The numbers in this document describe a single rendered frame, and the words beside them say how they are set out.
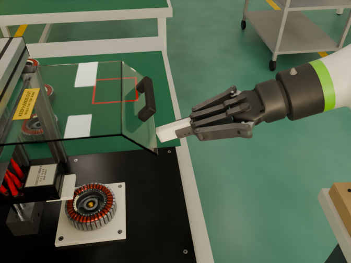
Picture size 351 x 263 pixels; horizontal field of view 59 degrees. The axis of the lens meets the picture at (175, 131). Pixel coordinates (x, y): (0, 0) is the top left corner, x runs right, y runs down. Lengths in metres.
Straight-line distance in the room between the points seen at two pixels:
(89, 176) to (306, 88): 0.57
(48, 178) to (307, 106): 0.50
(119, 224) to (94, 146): 0.30
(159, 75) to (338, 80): 0.80
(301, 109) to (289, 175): 1.40
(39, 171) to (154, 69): 0.74
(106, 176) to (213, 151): 1.22
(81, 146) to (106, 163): 0.13
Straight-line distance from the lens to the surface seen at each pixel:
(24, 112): 0.60
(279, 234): 1.69
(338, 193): 0.86
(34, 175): 0.69
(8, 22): 2.01
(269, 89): 0.56
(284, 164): 2.00
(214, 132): 0.55
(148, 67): 1.30
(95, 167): 0.87
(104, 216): 0.71
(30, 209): 0.76
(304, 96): 0.55
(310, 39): 3.09
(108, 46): 1.50
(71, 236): 0.74
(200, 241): 0.74
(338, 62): 0.58
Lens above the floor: 1.40
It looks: 42 degrees down
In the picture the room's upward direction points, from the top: straight up
